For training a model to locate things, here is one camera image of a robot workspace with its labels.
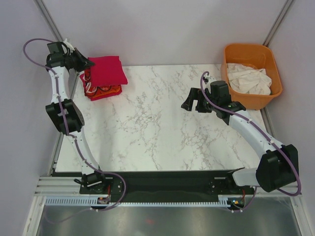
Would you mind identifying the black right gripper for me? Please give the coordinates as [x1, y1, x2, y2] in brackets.
[181, 88, 219, 113]

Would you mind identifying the crimson red t-shirt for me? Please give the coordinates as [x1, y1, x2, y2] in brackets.
[88, 56, 128, 87]

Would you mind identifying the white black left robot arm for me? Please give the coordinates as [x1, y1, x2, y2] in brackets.
[45, 41, 109, 194]

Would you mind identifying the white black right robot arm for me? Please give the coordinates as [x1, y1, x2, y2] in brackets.
[181, 81, 301, 195]

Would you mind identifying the white crumpled cloth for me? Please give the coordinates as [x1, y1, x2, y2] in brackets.
[227, 63, 272, 95]

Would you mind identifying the orange plastic basket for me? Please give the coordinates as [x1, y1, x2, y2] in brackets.
[221, 43, 283, 110]

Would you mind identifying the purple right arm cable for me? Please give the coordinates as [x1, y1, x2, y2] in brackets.
[200, 71, 303, 213]

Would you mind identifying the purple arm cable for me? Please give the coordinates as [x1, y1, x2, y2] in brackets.
[23, 38, 128, 223]
[200, 71, 303, 213]

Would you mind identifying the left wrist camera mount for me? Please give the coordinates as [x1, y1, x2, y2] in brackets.
[63, 38, 74, 53]

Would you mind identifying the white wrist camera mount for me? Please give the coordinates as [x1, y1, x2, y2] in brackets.
[202, 75, 217, 87]

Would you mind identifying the left aluminium corner post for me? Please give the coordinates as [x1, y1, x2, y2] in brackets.
[33, 0, 81, 74]

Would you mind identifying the aluminium corner post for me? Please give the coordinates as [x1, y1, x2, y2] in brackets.
[33, 0, 81, 74]
[262, 0, 296, 47]

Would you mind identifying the right aluminium corner post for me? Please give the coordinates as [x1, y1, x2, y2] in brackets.
[262, 0, 296, 47]

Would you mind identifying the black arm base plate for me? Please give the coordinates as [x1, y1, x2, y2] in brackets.
[76, 170, 254, 204]

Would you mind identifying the aluminium frame rail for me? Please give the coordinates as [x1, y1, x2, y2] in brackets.
[34, 176, 304, 197]

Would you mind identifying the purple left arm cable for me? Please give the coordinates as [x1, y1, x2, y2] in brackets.
[23, 38, 128, 223]

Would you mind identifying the white slotted cable duct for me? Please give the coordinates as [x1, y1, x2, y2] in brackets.
[45, 196, 244, 207]

